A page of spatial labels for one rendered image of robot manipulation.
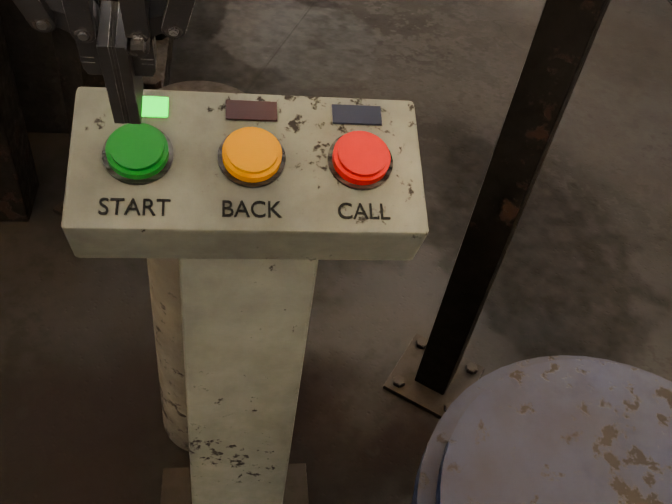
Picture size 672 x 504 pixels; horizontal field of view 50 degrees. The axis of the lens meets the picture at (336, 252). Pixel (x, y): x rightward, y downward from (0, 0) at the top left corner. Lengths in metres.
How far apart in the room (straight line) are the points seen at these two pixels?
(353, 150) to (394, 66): 1.31
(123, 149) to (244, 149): 0.08
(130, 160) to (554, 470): 0.38
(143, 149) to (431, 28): 1.56
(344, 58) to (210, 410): 1.25
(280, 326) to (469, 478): 0.18
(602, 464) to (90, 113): 0.46
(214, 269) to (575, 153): 1.25
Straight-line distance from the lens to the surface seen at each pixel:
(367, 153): 0.50
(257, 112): 0.51
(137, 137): 0.49
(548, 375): 0.64
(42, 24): 0.39
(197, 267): 0.52
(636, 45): 2.20
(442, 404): 1.11
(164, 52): 1.63
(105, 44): 0.39
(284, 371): 0.63
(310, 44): 1.83
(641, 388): 0.67
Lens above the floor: 0.91
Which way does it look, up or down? 46 degrees down
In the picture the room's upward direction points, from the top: 10 degrees clockwise
